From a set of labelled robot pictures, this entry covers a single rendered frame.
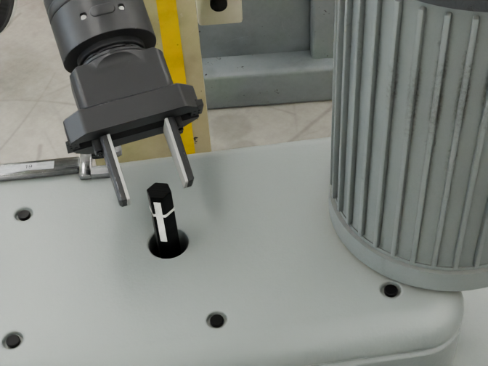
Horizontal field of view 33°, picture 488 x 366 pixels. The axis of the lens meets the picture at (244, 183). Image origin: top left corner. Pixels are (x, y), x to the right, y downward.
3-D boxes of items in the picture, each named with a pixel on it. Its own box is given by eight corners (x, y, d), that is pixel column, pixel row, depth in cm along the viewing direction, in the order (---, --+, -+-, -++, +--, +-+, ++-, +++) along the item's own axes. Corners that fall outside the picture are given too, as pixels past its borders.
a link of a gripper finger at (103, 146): (130, 206, 74) (110, 144, 75) (130, 197, 71) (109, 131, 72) (112, 212, 73) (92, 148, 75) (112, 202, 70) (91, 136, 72)
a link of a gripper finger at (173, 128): (185, 180, 72) (163, 116, 73) (183, 190, 75) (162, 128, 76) (203, 175, 72) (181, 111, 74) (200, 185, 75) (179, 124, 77)
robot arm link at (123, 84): (198, 131, 80) (160, 23, 83) (208, 92, 71) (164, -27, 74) (70, 167, 78) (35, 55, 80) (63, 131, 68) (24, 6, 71)
